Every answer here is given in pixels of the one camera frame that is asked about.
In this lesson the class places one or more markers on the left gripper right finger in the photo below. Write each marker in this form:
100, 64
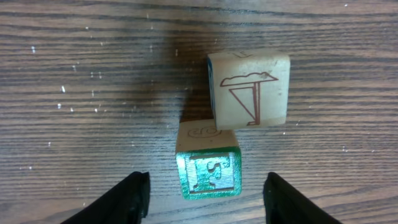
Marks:
284, 204

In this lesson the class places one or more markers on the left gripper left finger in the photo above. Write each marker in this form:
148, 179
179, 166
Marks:
125, 203

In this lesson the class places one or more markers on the green F letter block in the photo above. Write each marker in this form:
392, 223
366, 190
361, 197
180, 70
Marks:
208, 161

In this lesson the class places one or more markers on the plain wooden picture block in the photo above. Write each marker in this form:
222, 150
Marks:
249, 89

